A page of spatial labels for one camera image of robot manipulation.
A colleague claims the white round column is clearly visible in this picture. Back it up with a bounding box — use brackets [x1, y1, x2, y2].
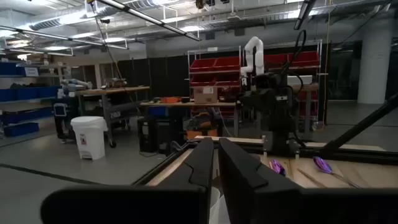
[356, 17, 395, 105]

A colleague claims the red storage bin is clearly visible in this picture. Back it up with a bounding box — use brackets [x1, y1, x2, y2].
[214, 73, 241, 87]
[190, 74, 216, 87]
[214, 56, 241, 72]
[287, 50, 321, 68]
[189, 58, 218, 73]
[264, 53, 292, 70]

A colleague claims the silver ventilation duct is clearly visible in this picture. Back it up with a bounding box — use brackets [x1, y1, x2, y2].
[29, 0, 169, 31]

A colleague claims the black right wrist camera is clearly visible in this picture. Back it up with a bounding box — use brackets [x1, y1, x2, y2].
[253, 73, 282, 91]

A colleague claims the orange tool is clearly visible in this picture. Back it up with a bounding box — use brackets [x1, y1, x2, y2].
[160, 96, 183, 105]

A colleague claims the wooden workbench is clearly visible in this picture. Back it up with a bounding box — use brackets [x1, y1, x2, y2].
[73, 86, 151, 149]
[139, 101, 241, 139]

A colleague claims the cardboard box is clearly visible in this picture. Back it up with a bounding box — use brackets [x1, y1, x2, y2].
[192, 86, 219, 105]

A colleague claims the white trash can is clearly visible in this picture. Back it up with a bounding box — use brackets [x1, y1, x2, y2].
[70, 115, 109, 161]

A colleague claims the black bar led light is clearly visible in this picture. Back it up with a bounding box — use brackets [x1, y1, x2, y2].
[293, 0, 317, 31]
[95, 0, 202, 42]
[0, 26, 129, 50]

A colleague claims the iridescent rainbow spoon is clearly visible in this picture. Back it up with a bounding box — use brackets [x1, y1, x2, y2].
[313, 156, 363, 189]
[268, 159, 287, 177]

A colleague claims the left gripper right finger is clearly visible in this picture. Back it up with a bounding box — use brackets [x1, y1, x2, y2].
[218, 138, 302, 200]

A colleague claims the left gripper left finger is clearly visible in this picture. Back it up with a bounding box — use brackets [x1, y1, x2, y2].
[157, 137, 215, 191]

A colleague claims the yellow hanging cord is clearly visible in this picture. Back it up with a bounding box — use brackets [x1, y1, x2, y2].
[322, 0, 331, 125]

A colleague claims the grey shelving unit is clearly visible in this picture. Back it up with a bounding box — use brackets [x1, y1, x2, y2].
[0, 60, 63, 139]

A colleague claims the blue storage bin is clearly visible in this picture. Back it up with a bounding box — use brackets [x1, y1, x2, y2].
[0, 107, 53, 124]
[148, 106, 169, 118]
[37, 85, 62, 99]
[0, 61, 19, 77]
[0, 88, 17, 103]
[15, 86, 40, 101]
[2, 121, 40, 138]

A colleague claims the black cart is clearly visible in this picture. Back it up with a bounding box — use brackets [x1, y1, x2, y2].
[52, 96, 80, 141]

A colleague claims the black computer case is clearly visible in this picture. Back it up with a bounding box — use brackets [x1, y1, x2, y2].
[136, 116, 187, 154]

